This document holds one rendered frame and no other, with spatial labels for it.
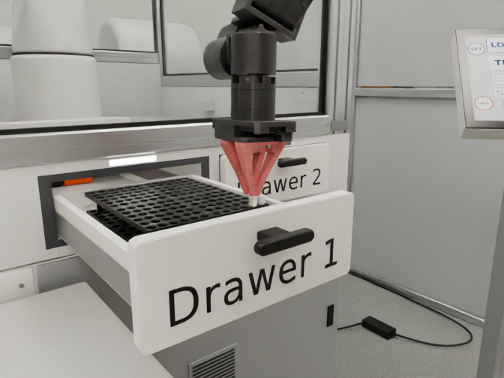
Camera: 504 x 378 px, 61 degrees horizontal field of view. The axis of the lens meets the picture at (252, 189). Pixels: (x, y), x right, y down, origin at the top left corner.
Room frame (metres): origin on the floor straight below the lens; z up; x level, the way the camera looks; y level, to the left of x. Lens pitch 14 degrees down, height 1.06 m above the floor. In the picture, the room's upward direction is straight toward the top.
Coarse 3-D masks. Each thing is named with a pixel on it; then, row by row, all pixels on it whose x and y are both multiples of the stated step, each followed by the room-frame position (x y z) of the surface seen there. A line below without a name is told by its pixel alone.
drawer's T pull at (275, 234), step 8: (264, 232) 0.41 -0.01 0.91; (272, 232) 0.41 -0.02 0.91; (280, 232) 0.41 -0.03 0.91; (288, 232) 0.41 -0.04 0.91; (296, 232) 0.41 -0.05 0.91; (304, 232) 0.41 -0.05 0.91; (312, 232) 0.42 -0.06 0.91; (264, 240) 0.39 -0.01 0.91; (272, 240) 0.39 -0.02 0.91; (280, 240) 0.39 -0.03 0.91; (288, 240) 0.40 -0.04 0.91; (296, 240) 0.40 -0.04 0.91; (304, 240) 0.41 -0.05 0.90; (256, 248) 0.38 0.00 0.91; (264, 248) 0.38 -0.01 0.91; (272, 248) 0.38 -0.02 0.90; (280, 248) 0.39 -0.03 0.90; (288, 248) 0.40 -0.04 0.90
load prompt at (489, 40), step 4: (488, 40) 1.14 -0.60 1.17; (492, 40) 1.14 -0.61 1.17; (496, 40) 1.14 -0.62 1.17; (500, 40) 1.14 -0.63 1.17; (488, 44) 1.14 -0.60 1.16; (492, 44) 1.13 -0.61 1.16; (496, 44) 1.13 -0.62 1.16; (500, 44) 1.13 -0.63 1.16; (488, 48) 1.13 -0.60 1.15; (492, 48) 1.13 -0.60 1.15; (496, 48) 1.12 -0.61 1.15; (500, 48) 1.12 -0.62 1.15
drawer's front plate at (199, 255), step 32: (192, 224) 0.39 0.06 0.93; (224, 224) 0.39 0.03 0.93; (256, 224) 0.42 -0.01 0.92; (288, 224) 0.45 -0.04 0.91; (320, 224) 0.48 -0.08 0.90; (128, 256) 0.35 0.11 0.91; (160, 256) 0.35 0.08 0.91; (192, 256) 0.37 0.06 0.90; (224, 256) 0.39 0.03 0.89; (256, 256) 0.42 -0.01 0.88; (288, 256) 0.45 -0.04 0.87; (320, 256) 0.48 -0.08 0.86; (160, 288) 0.35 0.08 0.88; (224, 288) 0.39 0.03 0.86; (288, 288) 0.45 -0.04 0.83; (160, 320) 0.35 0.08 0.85; (192, 320) 0.37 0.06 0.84; (224, 320) 0.39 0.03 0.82
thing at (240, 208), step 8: (232, 208) 0.54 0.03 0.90; (240, 208) 0.54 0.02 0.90; (248, 208) 0.54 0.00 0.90; (256, 208) 0.54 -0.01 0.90; (192, 216) 0.50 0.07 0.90; (200, 216) 0.51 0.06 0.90; (208, 216) 0.51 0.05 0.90; (216, 216) 0.50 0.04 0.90; (160, 224) 0.47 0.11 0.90; (168, 224) 0.47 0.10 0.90; (176, 224) 0.47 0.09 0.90; (184, 224) 0.48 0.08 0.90; (144, 232) 0.46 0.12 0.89
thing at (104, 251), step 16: (176, 176) 0.76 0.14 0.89; (192, 176) 0.77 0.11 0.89; (80, 192) 0.65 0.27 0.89; (240, 192) 0.65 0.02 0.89; (64, 208) 0.57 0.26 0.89; (80, 208) 0.65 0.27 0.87; (96, 208) 0.66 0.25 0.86; (64, 224) 0.57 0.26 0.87; (80, 224) 0.52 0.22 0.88; (96, 224) 0.49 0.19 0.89; (64, 240) 0.58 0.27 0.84; (80, 240) 0.52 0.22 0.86; (96, 240) 0.48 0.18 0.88; (112, 240) 0.44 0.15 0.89; (96, 256) 0.47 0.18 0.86; (112, 256) 0.43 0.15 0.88; (112, 272) 0.43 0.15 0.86; (128, 272) 0.40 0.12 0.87; (112, 288) 0.44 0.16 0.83; (128, 288) 0.40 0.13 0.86
